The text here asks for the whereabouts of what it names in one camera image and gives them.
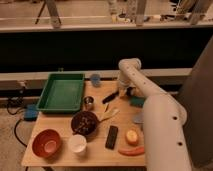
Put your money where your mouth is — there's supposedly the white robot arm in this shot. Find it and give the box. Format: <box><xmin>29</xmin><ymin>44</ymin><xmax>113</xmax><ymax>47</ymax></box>
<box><xmin>118</xmin><ymin>58</ymin><xmax>192</xmax><ymax>171</ymax></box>

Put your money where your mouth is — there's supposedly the green plastic tray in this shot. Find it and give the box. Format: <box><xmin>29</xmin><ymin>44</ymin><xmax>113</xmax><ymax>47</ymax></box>
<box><xmin>37</xmin><ymin>73</ymin><xmax>84</xmax><ymax>113</ymax></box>

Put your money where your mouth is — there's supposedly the green sponge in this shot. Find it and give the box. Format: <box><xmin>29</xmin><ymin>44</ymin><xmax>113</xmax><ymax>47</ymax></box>
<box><xmin>130</xmin><ymin>96</ymin><xmax>145</xmax><ymax>107</ymax></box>

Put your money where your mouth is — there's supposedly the grey blue cloth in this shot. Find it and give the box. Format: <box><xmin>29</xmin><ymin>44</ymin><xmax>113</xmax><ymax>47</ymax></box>
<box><xmin>133</xmin><ymin>113</ymin><xmax>143</xmax><ymax>124</ymax></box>

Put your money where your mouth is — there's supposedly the yellow banana peel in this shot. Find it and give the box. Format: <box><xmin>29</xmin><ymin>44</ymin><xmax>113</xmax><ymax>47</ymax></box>
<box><xmin>99</xmin><ymin>104</ymin><xmax>119</xmax><ymax>122</ymax></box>

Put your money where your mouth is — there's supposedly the blue plastic cup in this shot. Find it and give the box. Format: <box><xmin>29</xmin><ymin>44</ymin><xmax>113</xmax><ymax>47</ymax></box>
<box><xmin>90</xmin><ymin>74</ymin><xmax>101</xmax><ymax>87</ymax></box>

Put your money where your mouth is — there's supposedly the small metal cup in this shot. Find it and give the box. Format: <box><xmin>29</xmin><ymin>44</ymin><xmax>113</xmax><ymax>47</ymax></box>
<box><xmin>84</xmin><ymin>96</ymin><xmax>94</xmax><ymax>110</ymax></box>

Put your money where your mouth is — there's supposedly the black remote control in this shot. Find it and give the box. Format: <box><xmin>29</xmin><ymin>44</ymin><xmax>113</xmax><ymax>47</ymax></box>
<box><xmin>105</xmin><ymin>125</ymin><xmax>118</xmax><ymax>149</ymax></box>

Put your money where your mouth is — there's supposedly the dark bowl with food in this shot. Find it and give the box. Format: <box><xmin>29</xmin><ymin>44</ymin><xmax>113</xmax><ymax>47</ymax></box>
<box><xmin>71</xmin><ymin>111</ymin><xmax>99</xmax><ymax>136</ymax></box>

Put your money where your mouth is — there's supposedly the orange carrot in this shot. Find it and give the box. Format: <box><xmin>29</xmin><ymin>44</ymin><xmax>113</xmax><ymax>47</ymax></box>
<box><xmin>118</xmin><ymin>146</ymin><xmax>145</xmax><ymax>156</ymax></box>

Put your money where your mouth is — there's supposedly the white plastic cup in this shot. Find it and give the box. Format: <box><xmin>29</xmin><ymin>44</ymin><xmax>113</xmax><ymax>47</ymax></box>
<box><xmin>68</xmin><ymin>134</ymin><xmax>87</xmax><ymax>155</ymax></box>

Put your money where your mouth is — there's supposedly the red orange bowl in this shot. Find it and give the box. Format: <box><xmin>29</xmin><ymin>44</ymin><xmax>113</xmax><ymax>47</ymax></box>
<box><xmin>32</xmin><ymin>129</ymin><xmax>62</xmax><ymax>158</ymax></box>

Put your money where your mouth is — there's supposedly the blue power box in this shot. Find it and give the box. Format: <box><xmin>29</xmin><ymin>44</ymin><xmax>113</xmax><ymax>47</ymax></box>
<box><xmin>24</xmin><ymin>104</ymin><xmax>38</xmax><ymax>121</ymax></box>

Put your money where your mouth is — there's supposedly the black cable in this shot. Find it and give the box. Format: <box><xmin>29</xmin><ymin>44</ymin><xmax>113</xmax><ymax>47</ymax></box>
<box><xmin>5</xmin><ymin>96</ymin><xmax>28</xmax><ymax>148</ymax></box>

